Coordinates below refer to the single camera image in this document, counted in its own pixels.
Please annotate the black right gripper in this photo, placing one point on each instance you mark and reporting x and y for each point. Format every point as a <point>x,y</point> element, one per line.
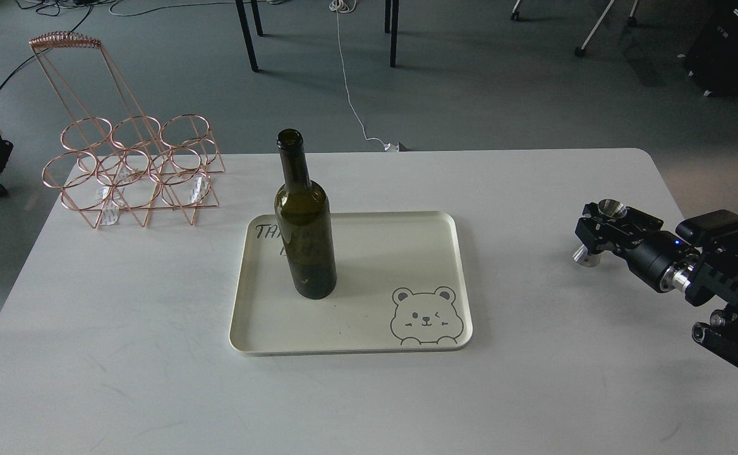
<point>651,254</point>

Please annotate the silver metal jigger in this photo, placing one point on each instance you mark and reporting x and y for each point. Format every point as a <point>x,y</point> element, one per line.
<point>598,231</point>

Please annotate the dark green wine bottle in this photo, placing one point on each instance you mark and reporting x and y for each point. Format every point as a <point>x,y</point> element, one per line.
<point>303,215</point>

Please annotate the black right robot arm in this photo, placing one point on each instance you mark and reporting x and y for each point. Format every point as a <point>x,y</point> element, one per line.
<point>699,259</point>

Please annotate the white chair base with castors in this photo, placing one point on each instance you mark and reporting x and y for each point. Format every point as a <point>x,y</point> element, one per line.
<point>582,50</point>

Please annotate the black equipment in corner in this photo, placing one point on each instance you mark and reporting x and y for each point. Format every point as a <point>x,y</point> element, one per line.
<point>712,60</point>

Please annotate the cream tray with bear print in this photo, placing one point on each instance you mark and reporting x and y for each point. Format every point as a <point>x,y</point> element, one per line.
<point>400,287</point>

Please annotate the black table legs right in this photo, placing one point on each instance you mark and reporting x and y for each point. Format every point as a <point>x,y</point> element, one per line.
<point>391,27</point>

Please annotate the black table legs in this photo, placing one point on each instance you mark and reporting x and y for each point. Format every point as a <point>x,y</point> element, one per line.
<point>245,27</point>
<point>391,27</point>

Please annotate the black table legs left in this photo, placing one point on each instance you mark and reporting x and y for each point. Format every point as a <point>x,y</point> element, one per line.
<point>245,27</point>

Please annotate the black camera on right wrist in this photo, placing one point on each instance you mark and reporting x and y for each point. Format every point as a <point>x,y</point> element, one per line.
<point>716,228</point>

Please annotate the rose gold wire bottle rack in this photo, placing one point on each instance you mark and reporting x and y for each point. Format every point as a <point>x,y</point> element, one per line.
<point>136,165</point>

